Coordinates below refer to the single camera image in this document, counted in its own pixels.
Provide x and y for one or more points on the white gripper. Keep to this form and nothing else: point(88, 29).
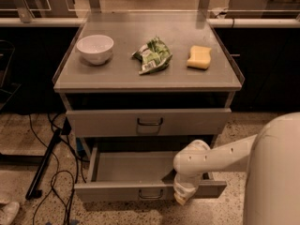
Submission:
point(187, 182)

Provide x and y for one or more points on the grey drawer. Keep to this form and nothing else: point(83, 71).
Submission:
point(161, 122)
point(129, 173)

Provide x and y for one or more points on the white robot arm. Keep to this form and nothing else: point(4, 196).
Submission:
point(271, 159)

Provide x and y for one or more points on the grey drawer cabinet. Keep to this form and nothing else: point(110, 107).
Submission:
point(147, 81)

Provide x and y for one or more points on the yellow sponge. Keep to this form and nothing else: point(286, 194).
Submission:
point(199, 57)

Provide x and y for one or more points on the green chip bag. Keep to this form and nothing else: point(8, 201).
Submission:
point(154, 56)

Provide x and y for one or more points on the black floor stand bar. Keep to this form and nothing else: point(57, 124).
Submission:
point(33, 191)

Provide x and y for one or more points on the white ceramic bowl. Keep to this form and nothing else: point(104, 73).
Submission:
point(95, 49)

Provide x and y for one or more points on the white counter ledge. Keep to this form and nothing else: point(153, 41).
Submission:
point(216, 23)

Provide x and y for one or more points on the white shoe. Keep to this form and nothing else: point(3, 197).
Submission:
point(8, 213)

